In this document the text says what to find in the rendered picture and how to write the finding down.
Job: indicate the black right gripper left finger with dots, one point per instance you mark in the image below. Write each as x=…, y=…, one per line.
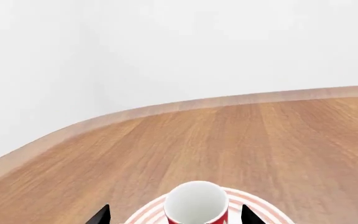
x=101, y=217

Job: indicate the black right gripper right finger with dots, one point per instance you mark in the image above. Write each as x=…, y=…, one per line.
x=249, y=216

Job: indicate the white plate with red stripes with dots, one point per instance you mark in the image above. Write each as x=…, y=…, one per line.
x=145, y=213

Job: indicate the red mug with white inside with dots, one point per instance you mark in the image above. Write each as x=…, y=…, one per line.
x=195, y=202

